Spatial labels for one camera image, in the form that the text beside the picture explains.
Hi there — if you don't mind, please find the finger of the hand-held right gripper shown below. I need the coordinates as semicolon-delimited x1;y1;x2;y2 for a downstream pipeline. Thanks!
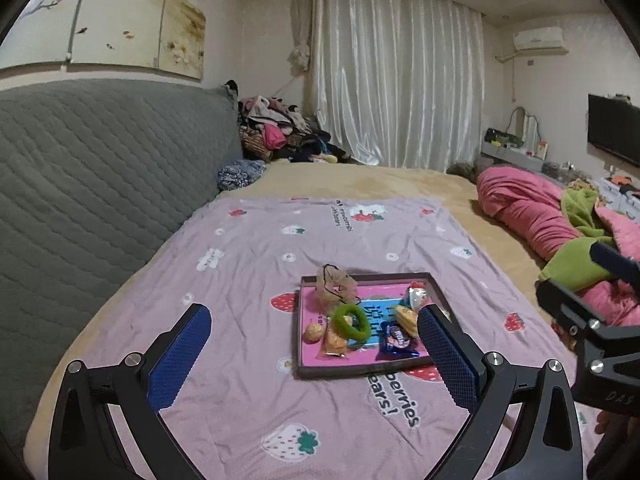
589;241;640;286
535;278;608;346

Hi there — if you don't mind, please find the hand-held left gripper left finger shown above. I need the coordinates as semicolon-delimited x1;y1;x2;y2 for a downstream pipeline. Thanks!
48;303;212;480

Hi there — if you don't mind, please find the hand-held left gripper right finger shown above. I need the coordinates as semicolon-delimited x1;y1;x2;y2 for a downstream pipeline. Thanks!
416;304;585;480

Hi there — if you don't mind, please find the blue cookie packet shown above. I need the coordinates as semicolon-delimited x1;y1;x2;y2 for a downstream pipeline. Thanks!
375;321;421;362

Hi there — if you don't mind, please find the yellow snack cake packet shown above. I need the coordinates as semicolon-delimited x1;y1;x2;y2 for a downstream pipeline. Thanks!
392;305;421;338

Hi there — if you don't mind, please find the white and blue toy egg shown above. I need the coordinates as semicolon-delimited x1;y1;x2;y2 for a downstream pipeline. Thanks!
407;282;433;308

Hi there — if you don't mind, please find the green fuzzy scrunchie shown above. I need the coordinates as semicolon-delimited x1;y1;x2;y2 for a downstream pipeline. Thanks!
327;304;372;345

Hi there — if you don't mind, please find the dark shallow box tray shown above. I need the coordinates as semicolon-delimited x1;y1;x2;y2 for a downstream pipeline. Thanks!
295;271;453;381

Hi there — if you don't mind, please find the orange snack packet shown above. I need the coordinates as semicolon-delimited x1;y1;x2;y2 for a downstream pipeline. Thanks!
322;327;351;358

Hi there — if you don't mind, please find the beige dotted scrunchie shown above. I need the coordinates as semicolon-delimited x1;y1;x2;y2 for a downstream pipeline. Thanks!
315;265;362;318

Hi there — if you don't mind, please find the black hair tie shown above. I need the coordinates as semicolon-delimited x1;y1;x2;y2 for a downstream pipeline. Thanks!
320;263;351;306

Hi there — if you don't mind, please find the green blanket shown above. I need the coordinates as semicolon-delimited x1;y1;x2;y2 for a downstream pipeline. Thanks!
537;187;631;291

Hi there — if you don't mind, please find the pink and blue book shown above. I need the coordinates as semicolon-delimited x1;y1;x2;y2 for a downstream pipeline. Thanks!
300;282;436;368

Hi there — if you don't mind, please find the pink quilt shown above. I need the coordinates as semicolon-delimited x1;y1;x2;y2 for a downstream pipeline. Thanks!
475;167;640;328

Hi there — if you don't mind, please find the black television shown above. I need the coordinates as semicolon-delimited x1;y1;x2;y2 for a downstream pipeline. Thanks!
587;93;640;167

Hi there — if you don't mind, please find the purple printed blanket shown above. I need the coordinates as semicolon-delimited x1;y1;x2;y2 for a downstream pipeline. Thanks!
25;195;601;480

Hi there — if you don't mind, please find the grey dresser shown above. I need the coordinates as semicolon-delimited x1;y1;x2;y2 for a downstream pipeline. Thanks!
480;140;546;162

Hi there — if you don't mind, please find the arched mirror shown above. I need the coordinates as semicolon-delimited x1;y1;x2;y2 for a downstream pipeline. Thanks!
509;106;543;146

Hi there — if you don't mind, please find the black bag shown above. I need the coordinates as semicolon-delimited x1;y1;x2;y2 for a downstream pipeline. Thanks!
484;127;523;148

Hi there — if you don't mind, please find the dark grey cloth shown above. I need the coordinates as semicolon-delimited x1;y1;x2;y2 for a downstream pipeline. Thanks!
446;157;493;178

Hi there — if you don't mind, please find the beige bed sheet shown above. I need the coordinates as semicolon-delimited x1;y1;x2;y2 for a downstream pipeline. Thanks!
20;162;576;480

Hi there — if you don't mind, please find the blue floral cloth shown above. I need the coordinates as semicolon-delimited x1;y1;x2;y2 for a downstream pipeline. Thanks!
217;159;267;192

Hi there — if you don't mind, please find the grey quilted headboard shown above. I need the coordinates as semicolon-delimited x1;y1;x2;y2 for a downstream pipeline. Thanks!
0;78;246;441

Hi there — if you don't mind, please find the white air conditioner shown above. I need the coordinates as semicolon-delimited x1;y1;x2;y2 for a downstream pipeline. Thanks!
512;26;570;56

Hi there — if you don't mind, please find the pile of clothes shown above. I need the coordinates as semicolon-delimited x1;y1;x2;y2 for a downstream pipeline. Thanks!
237;94;351;165

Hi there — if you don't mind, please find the white curtain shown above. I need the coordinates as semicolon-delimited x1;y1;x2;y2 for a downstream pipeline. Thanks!
290;0;486;173

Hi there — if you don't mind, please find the wall painting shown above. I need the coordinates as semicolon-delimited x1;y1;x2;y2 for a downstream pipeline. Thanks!
0;0;207;83

